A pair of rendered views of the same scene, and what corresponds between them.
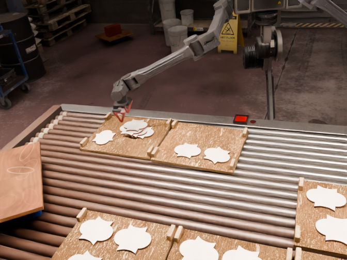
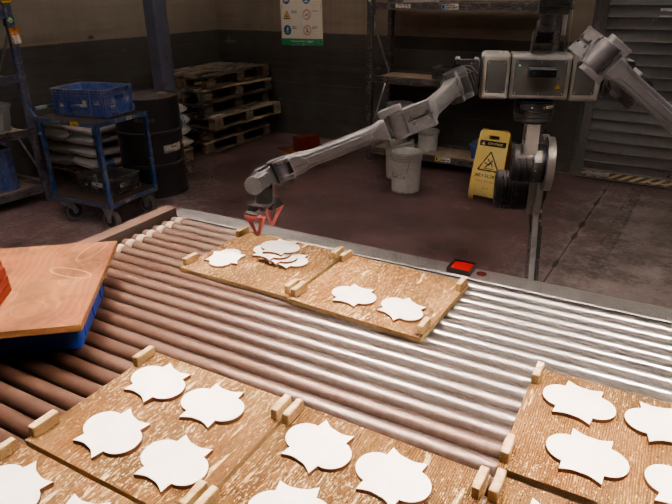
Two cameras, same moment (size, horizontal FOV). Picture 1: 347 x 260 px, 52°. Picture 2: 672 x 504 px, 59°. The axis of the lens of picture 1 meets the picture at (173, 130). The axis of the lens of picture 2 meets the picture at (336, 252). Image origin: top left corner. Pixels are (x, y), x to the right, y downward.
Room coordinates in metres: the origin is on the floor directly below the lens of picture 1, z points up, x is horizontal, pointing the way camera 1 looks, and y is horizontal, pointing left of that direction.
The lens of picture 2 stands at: (-0.05, -0.16, 1.74)
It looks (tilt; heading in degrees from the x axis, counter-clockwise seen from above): 24 degrees down; 6
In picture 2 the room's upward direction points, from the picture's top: 1 degrees counter-clockwise
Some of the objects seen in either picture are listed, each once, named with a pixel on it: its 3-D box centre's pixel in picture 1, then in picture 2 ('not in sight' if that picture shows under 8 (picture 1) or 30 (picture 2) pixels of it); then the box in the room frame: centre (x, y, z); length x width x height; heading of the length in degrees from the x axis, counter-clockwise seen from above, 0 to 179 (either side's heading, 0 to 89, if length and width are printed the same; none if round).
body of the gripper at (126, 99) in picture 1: (121, 98); (263, 195); (1.69, 0.25, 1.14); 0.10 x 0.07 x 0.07; 163
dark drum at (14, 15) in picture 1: (16, 48); (151, 143); (5.11, 2.09, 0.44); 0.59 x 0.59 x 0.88
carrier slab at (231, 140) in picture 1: (201, 145); (380, 292); (1.47, -0.13, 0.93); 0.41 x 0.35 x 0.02; 64
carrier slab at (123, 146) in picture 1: (128, 135); (265, 261); (1.65, 0.25, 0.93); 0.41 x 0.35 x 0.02; 66
